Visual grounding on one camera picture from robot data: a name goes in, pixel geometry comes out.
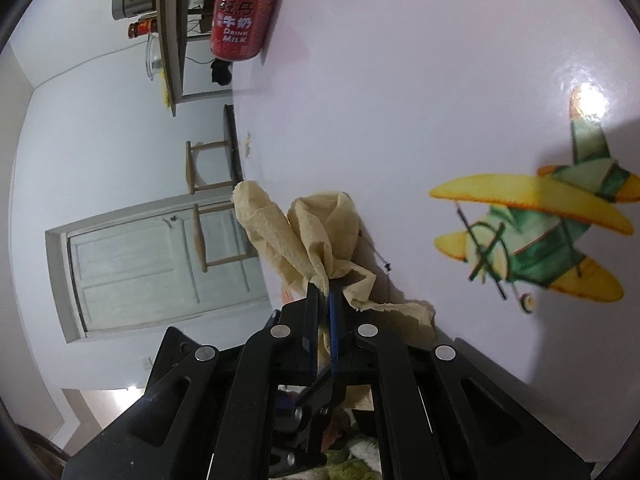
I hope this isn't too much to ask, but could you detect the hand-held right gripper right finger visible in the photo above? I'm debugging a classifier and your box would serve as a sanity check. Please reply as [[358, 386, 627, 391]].
[[327, 279, 593, 480]]

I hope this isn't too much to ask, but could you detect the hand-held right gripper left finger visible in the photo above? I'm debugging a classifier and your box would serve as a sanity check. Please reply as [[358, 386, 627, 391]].
[[62, 282, 331, 480]]

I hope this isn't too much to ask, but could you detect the brown paper tissue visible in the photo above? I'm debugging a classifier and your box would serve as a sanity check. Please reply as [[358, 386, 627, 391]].
[[231, 180, 436, 411]]

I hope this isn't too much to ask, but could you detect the white green fuzzy cloth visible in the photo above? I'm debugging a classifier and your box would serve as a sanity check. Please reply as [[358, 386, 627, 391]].
[[320, 435, 391, 480]]

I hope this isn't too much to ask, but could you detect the white door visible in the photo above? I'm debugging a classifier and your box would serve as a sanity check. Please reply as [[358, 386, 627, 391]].
[[45, 197, 273, 345]]

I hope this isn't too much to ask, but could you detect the pink printed tablecloth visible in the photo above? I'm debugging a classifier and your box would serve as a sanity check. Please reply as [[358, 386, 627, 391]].
[[227, 0, 640, 401]]

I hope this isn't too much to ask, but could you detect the black bag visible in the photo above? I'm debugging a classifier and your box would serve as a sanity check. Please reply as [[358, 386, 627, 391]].
[[210, 59, 233, 86]]

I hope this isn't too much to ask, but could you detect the clear plastic tub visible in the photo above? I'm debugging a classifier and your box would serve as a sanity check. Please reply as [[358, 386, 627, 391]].
[[145, 35, 168, 81]]

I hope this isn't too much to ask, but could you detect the red drink can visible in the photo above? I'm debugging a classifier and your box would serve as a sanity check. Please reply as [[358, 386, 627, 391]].
[[210, 0, 279, 62]]

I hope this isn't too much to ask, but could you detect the white framed side table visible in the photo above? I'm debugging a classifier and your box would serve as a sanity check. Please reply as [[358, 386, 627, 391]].
[[154, 0, 258, 118]]

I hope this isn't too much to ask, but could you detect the dark sauce bottle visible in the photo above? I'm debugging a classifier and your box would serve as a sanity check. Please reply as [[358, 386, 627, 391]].
[[127, 16, 162, 38]]

